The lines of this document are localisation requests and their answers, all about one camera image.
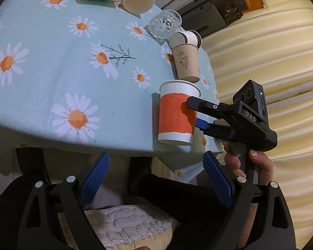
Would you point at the pink banded paper cup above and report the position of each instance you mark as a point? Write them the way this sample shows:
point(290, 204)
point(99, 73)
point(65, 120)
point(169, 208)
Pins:
point(138, 6)

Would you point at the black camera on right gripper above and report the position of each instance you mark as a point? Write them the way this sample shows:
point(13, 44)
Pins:
point(252, 102)

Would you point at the white lace cushion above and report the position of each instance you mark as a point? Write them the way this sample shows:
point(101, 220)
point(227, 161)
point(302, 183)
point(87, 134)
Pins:
point(132, 226)

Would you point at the orange banded paper cup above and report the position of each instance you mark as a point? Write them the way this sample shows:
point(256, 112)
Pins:
point(176, 120)

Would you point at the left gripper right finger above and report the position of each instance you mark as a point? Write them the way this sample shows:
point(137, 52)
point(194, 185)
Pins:
point(272, 227)

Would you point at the black and white paper cup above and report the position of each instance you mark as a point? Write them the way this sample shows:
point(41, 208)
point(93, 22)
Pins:
point(185, 37)

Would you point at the daisy print blue tablecloth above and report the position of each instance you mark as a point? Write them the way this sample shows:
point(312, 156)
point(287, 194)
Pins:
point(85, 76)

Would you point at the beige kraft paper cup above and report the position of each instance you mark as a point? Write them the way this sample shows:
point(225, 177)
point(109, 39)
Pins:
point(186, 62)

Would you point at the dark grey cabinet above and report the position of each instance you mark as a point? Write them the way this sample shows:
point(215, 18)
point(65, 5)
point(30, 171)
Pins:
point(209, 16)

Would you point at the cream pleated curtain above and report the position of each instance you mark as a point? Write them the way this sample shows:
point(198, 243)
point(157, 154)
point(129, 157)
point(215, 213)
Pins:
point(274, 47)

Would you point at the clear crystal glass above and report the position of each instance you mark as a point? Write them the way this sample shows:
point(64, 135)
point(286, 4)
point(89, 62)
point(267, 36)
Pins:
point(165, 24)

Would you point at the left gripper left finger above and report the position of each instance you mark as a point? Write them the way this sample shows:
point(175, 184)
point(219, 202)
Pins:
point(40, 226)

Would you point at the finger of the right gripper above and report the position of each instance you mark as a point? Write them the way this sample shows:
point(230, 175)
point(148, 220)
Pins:
point(222, 132)
point(218, 111)

